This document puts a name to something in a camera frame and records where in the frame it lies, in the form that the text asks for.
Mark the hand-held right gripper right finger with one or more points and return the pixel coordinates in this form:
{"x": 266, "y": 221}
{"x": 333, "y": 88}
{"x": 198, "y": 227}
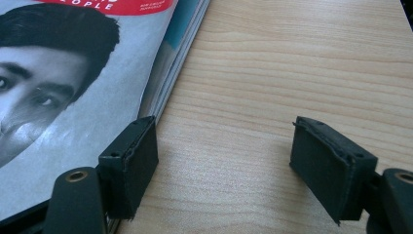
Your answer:
{"x": 321, "y": 162}

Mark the magazine with teal cover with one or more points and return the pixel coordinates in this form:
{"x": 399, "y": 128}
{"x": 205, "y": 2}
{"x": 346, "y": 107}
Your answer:
{"x": 183, "y": 22}

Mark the grey magazine with face cover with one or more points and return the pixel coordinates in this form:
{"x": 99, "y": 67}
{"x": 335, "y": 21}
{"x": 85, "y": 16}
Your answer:
{"x": 104, "y": 91}

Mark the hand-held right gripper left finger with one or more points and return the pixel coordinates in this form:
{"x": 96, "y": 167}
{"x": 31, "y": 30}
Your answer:
{"x": 136, "y": 169}

